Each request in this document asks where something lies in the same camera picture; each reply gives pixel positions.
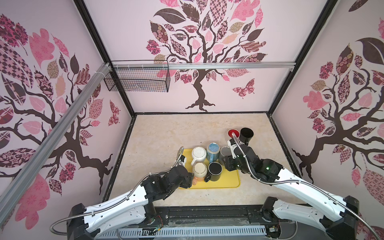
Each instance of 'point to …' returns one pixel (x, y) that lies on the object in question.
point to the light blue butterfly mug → (213, 150)
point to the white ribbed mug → (199, 154)
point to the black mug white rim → (214, 171)
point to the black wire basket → (138, 75)
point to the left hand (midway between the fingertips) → (188, 176)
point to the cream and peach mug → (200, 171)
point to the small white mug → (236, 132)
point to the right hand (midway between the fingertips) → (224, 156)
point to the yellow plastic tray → (230, 179)
